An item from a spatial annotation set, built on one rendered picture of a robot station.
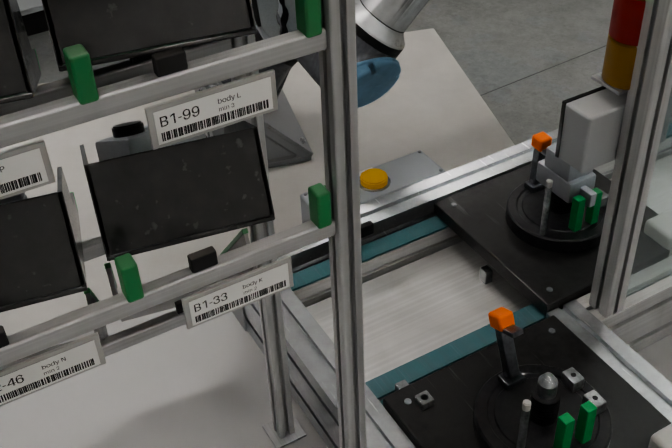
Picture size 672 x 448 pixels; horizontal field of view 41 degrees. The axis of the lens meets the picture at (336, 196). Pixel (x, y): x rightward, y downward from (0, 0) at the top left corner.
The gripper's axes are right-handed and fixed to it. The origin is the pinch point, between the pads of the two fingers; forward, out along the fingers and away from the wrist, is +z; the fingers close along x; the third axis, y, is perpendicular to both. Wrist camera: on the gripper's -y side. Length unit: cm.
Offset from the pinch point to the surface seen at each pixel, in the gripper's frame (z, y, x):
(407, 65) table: 37, 43, -46
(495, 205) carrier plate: 25.6, -13.1, -24.1
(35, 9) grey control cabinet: 111, 278, -17
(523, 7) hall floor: 122, 185, -200
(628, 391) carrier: 26, -47, -16
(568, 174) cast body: 15.8, -22.5, -27.4
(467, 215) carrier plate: 25.6, -12.8, -19.6
